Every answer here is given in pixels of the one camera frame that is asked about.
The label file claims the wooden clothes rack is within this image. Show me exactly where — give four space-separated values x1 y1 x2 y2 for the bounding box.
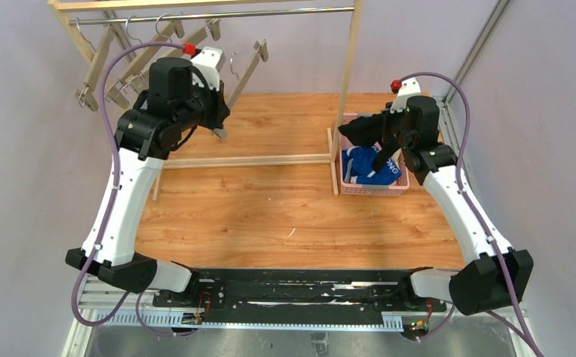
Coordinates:
47 0 363 196

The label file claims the blue underwear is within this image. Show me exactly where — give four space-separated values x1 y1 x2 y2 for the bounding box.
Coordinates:
341 145 402 186

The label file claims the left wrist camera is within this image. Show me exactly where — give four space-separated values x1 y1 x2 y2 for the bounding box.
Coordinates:
191 46 225 91

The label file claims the beige clip hanger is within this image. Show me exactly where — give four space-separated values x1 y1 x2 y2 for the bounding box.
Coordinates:
105 13 185 108

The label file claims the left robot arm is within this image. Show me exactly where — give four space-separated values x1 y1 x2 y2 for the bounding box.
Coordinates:
65 54 230 295

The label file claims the black underwear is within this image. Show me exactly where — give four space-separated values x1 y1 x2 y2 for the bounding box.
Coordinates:
338 114 396 173

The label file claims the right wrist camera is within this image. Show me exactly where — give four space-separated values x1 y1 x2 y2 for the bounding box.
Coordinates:
389 77 421 114

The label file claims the aluminium frame post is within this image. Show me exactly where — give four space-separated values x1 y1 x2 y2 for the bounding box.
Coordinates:
443 0 512 104

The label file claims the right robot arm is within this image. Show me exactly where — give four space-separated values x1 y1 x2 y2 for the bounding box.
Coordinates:
383 94 534 315

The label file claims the hanger holding black underwear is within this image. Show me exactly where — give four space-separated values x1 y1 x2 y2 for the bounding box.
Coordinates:
211 40 269 140

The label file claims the empty hanger on rack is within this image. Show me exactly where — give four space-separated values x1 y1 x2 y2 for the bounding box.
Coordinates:
74 18 115 112

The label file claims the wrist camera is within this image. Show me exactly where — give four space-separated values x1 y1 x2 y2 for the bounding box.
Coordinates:
191 46 225 91
389 77 421 114

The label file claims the pink plastic basket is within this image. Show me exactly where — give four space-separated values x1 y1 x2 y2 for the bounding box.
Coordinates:
337 135 411 196

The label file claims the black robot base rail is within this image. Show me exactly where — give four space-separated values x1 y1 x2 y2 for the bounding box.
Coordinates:
140 268 447 338

